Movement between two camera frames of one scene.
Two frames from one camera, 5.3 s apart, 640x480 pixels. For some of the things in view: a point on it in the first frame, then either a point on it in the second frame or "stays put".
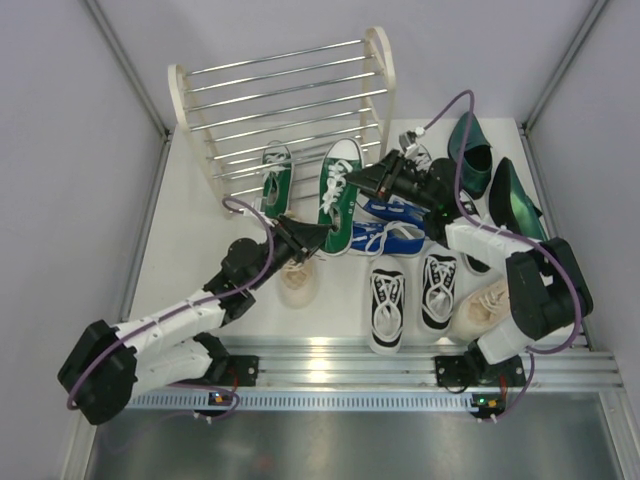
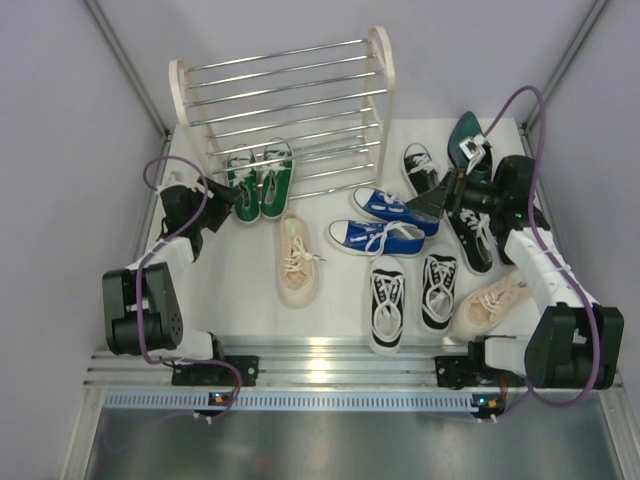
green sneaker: (337, 197) -> (242, 173)
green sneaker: (277, 171) stays put
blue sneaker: (395, 238) stays put
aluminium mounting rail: (352, 362) stays put
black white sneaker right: (439, 286) stays put
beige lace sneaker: (298, 283) stays put
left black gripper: (302, 240) -> (220, 204)
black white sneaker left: (387, 305) stays put
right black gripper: (382, 177) -> (455, 187)
